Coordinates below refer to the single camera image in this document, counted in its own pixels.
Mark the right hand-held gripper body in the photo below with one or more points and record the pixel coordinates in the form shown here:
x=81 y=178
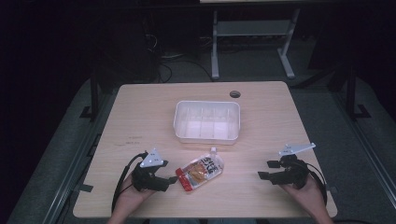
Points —
x=291 y=174

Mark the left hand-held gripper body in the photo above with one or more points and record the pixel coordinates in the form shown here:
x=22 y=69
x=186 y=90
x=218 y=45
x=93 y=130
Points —
x=148 y=182

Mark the clear snack pouch red edge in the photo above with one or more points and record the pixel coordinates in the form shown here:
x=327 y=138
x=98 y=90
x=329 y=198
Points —
x=199 y=172

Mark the person's left hand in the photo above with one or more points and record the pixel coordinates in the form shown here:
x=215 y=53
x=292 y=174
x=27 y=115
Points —
x=128 y=196

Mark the person's right hand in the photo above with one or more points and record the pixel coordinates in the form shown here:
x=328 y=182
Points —
x=311 y=196

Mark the white plastic container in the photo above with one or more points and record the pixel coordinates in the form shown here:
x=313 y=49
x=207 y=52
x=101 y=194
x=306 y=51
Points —
x=207 y=124

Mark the black tape piece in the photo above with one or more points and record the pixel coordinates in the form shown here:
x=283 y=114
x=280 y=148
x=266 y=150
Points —
x=86 y=188

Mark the black metal stand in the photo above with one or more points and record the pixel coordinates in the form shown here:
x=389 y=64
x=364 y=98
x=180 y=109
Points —
x=94 y=99
x=351 y=93

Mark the grey metal desk frame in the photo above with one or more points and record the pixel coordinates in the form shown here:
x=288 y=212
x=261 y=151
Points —
x=253 y=28

